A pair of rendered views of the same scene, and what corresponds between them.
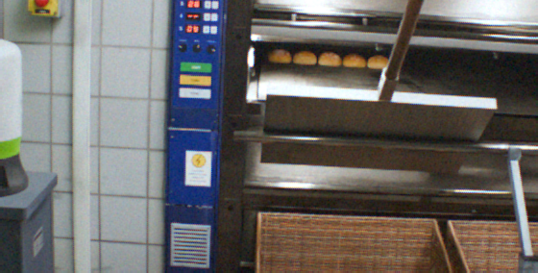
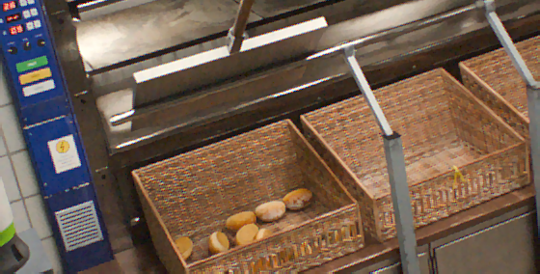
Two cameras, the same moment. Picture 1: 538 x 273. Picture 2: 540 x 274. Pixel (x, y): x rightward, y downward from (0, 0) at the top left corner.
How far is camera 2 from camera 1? 1.03 m
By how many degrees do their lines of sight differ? 20
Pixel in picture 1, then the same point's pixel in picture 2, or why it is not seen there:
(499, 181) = (333, 65)
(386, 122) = (237, 66)
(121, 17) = not seen: outside the picture
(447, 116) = (287, 44)
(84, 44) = not seen: outside the picture
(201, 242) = (89, 219)
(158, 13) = not seen: outside the picture
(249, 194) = (117, 158)
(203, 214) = (82, 193)
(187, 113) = (38, 108)
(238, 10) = not seen: outside the picture
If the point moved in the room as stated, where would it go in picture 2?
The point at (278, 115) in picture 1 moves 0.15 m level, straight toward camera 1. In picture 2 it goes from (147, 94) to (160, 110)
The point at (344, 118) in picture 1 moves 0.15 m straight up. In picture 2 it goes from (202, 75) to (190, 24)
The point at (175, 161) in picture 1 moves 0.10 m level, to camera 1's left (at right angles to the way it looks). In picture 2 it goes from (40, 156) to (8, 166)
